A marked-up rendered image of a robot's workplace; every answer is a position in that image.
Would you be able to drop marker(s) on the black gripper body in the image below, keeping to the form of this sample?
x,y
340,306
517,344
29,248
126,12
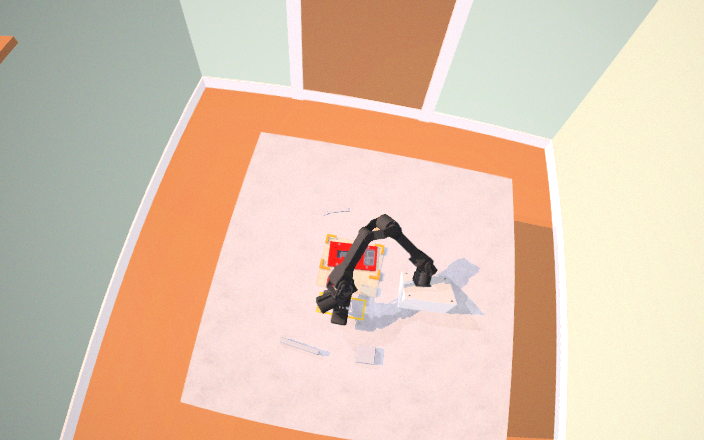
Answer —
x,y
340,316

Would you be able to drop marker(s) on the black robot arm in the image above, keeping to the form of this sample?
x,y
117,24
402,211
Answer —
x,y
342,275

